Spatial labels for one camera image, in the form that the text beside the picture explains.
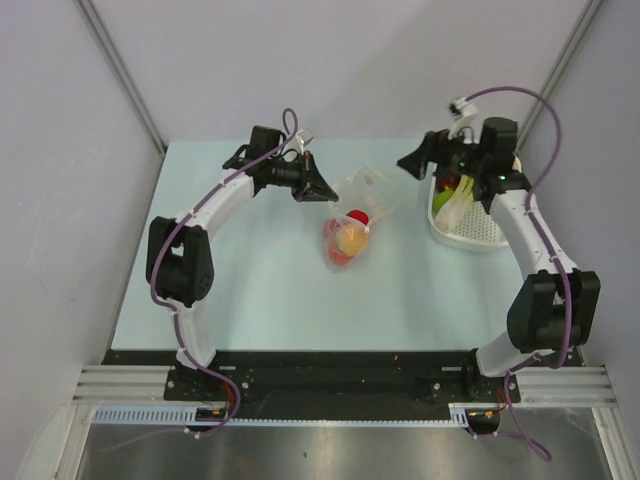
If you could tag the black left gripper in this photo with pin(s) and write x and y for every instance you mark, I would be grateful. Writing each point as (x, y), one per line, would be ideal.
(311, 187)

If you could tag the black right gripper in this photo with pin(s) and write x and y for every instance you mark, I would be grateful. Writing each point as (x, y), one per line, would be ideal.
(433, 148)

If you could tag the clear dotted zip top bag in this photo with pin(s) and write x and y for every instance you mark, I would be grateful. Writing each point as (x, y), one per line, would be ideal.
(365, 198)

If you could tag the red tomato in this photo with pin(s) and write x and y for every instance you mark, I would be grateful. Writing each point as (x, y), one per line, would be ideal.
(359, 216)

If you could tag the orange yellow peach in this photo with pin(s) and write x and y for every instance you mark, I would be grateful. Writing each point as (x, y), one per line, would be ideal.
(352, 239)

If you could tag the green apple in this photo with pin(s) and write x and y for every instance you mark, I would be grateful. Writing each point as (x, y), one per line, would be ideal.
(440, 200)

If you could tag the red apple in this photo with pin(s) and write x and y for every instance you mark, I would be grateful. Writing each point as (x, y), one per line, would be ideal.
(330, 228)

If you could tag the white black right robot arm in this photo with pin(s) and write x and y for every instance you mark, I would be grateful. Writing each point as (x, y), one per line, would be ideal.
(554, 309)

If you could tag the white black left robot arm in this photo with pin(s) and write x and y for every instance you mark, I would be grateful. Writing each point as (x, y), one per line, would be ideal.
(179, 264)

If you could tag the pale green celery bunch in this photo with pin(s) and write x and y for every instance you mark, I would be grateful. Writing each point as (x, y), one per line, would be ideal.
(453, 212)

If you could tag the white perforated plastic basket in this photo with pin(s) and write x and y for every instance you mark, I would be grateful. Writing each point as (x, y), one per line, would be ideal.
(477, 231)

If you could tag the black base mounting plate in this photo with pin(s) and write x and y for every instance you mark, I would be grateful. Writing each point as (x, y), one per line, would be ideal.
(330, 386)

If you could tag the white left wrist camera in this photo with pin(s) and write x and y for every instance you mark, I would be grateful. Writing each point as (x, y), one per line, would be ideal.
(302, 139)

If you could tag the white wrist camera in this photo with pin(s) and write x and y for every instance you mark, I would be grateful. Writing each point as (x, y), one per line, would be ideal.
(463, 113)
(302, 139)

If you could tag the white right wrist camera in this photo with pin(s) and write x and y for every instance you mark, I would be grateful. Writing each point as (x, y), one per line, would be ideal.
(463, 113)

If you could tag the right aluminium corner post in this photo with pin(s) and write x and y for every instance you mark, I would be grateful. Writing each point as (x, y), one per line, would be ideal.
(571, 47)

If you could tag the aluminium corner post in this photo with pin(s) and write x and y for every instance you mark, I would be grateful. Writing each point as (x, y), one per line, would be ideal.
(571, 47)
(116, 64)

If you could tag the left aluminium corner post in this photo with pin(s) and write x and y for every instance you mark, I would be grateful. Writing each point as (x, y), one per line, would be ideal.
(116, 64)

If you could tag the aluminium frame rail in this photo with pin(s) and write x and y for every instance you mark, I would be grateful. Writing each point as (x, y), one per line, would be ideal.
(568, 387)

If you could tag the white slotted cable duct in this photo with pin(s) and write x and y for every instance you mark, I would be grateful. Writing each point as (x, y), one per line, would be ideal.
(145, 414)

